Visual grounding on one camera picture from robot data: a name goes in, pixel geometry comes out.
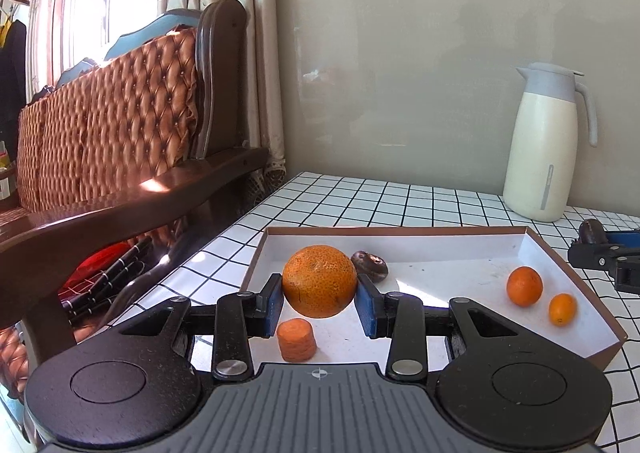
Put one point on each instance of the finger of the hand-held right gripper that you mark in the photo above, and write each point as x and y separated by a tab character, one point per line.
595	255
625	238

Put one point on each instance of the wooden sofa with orange cushion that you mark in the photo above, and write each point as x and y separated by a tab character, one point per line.
125	123

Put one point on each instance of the large orange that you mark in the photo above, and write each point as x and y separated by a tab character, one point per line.
320	280

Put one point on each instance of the black striped cloth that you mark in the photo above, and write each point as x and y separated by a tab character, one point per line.
115	278

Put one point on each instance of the black white checkered tablecloth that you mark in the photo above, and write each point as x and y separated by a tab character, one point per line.
350	198

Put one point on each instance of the white shallow tray box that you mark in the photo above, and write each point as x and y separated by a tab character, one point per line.
450	253

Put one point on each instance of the brown mushroom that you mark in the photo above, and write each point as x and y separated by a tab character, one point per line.
371	265

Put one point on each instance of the dark hanging garment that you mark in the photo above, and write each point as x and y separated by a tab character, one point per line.
11	78

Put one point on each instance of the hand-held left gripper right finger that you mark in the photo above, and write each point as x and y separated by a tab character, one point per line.
367	308

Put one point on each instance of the carrot chunk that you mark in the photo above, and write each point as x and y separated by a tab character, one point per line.
296	340

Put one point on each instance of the cream thermos jug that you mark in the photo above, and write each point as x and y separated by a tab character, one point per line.
542	143

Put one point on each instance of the small orange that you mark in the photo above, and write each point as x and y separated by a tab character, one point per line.
562	309

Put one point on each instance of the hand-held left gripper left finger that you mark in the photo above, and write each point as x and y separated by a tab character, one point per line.
272	305

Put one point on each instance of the medium orange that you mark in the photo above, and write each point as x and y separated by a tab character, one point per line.
524	286

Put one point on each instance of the red cloth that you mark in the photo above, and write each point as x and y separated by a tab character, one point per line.
95	263

